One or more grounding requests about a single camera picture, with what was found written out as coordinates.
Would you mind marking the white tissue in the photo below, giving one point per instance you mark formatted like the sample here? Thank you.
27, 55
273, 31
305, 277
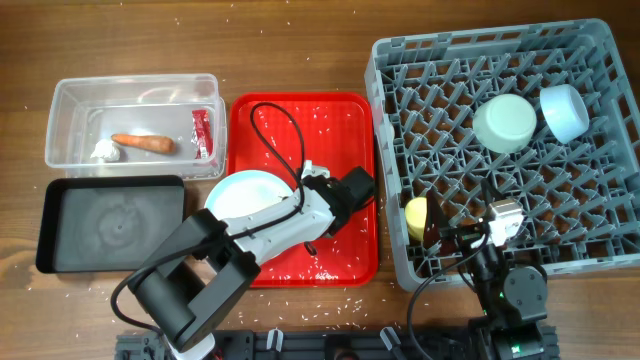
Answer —
106, 150

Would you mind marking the clear plastic bin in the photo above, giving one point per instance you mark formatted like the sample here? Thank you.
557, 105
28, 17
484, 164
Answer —
86, 110

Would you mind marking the light green bowl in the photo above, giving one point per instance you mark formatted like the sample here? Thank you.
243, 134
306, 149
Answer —
505, 124

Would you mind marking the black plastic bin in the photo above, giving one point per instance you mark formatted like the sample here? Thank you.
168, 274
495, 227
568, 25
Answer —
107, 224

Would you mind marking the light blue plate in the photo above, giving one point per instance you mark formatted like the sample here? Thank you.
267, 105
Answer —
246, 192

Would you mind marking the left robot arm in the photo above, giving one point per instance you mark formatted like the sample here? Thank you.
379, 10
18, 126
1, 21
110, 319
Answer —
197, 275

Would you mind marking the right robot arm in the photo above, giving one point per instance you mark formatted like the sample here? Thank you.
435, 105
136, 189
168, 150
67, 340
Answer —
512, 294

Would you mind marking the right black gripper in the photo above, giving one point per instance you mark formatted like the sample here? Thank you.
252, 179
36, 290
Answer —
463, 231

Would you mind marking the red plastic tray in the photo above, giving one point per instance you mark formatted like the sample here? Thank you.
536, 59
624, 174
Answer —
333, 130

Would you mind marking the grey dishwasher rack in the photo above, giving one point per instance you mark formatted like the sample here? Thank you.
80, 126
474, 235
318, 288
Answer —
580, 199

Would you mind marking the small light blue bowl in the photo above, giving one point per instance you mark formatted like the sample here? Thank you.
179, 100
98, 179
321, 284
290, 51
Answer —
565, 112

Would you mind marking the red snack wrapper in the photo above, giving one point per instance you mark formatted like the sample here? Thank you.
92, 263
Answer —
202, 135

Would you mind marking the brown chicken bone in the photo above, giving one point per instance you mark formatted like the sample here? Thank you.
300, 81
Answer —
152, 143

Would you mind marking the yellow plastic cup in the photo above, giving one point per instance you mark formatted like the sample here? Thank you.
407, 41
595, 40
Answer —
416, 212

